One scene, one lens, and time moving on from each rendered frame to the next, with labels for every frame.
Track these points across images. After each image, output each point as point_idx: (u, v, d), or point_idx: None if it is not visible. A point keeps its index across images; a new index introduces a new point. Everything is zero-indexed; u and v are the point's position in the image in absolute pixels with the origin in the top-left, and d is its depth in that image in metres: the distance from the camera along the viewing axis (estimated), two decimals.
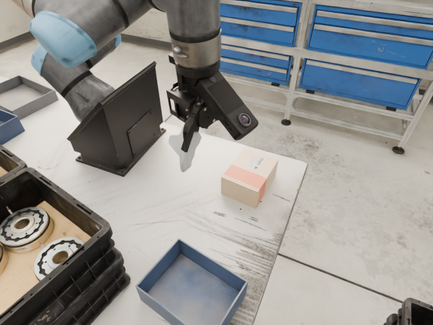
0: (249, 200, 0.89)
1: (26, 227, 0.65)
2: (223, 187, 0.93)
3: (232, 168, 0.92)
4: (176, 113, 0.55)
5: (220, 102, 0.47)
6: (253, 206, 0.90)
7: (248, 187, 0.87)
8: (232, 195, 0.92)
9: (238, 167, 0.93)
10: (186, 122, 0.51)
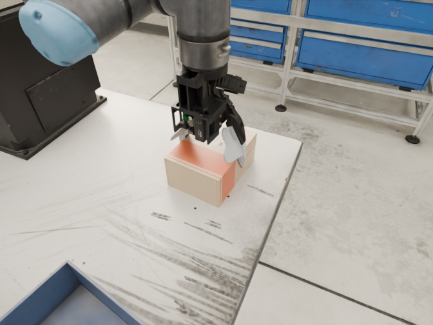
0: (208, 195, 0.56)
1: None
2: (169, 175, 0.59)
3: (184, 145, 0.59)
4: (214, 135, 0.50)
5: (231, 75, 0.53)
6: (215, 204, 0.57)
7: (203, 173, 0.54)
8: (183, 186, 0.59)
9: (193, 144, 0.60)
10: (235, 117, 0.51)
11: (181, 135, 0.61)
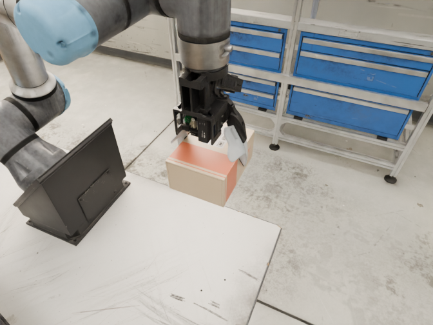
0: (212, 195, 0.56)
1: None
2: (171, 178, 0.59)
3: (184, 147, 0.59)
4: (217, 135, 0.50)
5: (229, 75, 0.53)
6: (220, 204, 0.57)
7: (208, 174, 0.53)
8: (186, 188, 0.59)
9: (193, 146, 0.59)
10: (236, 116, 0.52)
11: (180, 137, 0.61)
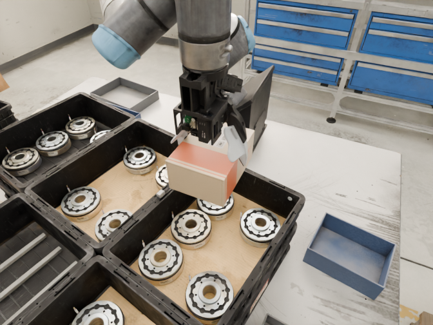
0: (212, 195, 0.56)
1: None
2: (171, 178, 0.59)
3: (184, 147, 0.59)
4: (217, 135, 0.50)
5: (229, 75, 0.53)
6: (220, 204, 0.57)
7: (208, 174, 0.53)
8: (186, 188, 0.59)
9: (193, 146, 0.59)
10: (236, 116, 0.52)
11: (180, 137, 0.61)
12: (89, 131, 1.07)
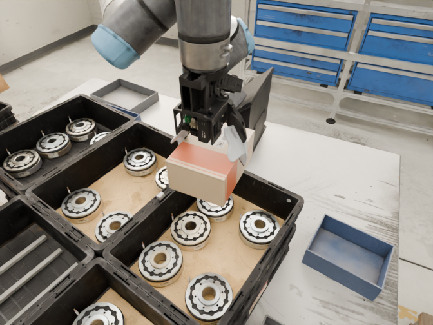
0: (212, 195, 0.56)
1: None
2: (171, 178, 0.59)
3: (184, 147, 0.59)
4: (217, 135, 0.50)
5: (229, 75, 0.53)
6: (220, 204, 0.57)
7: (208, 174, 0.53)
8: (186, 188, 0.59)
9: (193, 146, 0.59)
10: (236, 116, 0.52)
11: (180, 137, 0.61)
12: (89, 133, 1.07)
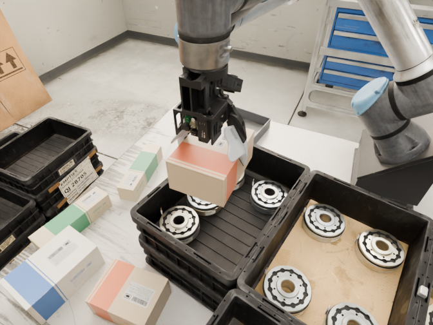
0: (212, 195, 0.56)
1: None
2: (171, 178, 0.59)
3: (184, 147, 0.59)
4: (217, 135, 0.50)
5: (229, 75, 0.53)
6: (220, 204, 0.57)
7: (208, 174, 0.53)
8: (186, 188, 0.59)
9: (193, 146, 0.59)
10: (236, 116, 0.52)
11: (180, 137, 0.61)
12: (241, 181, 0.89)
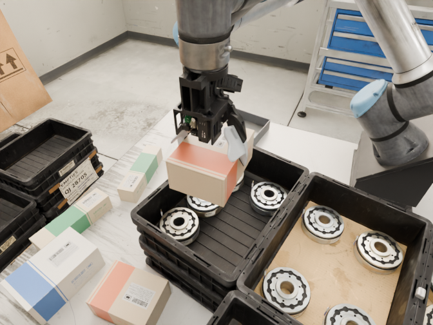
0: (212, 195, 0.56)
1: None
2: (171, 178, 0.59)
3: (184, 147, 0.59)
4: (217, 135, 0.50)
5: (229, 75, 0.53)
6: (220, 204, 0.57)
7: (208, 174, 0.53)
8: (186, 188, 0.59)
9: (193, 146, 0.59)
10: (236, 116, 0.52)
11: (180, 137, 0.61)
12: (241, 182, 0.90)
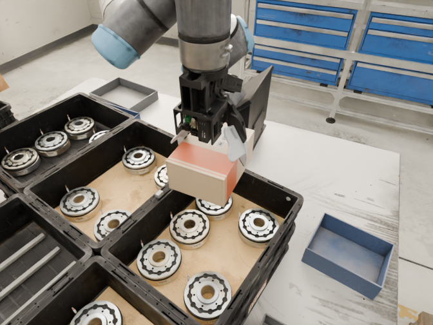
0: (212, 195, 0.56)
1: None
2: (171, 178, 0.59)
3: (184, 147, 0.59)
4: (217, 135, 0.50)
5: (229, 75, 0.53)
6: (220, 204, 0.57)
7: (208, 174, 0.53)
8: (186, 188, 0.59)
9: (193, 146, 0.59)
10: (236, 116, 0.52)
11: (180, 137, 0.61)
12: (88, 131, 1.07)
